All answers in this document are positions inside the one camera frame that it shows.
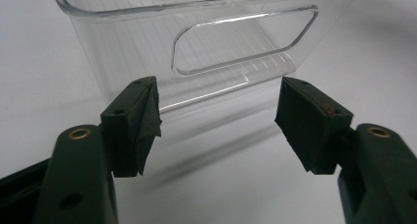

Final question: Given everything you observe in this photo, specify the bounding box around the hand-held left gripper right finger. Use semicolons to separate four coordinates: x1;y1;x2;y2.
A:
273;76;355;176

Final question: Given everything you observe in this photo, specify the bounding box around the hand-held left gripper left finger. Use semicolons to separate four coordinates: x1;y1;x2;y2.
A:
99;75;163;179

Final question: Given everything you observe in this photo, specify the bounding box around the clear plastic container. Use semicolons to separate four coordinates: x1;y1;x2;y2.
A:
50;0;367;116

